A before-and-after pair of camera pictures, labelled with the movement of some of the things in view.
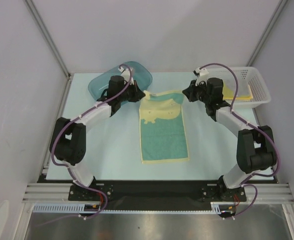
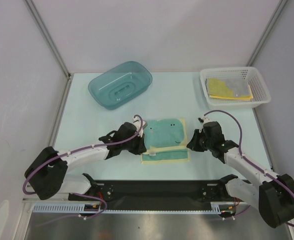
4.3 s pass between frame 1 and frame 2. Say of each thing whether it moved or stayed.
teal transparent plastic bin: stayed
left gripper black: moved
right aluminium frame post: stayed
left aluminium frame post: stayed
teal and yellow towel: moved
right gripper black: moved
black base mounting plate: stayed
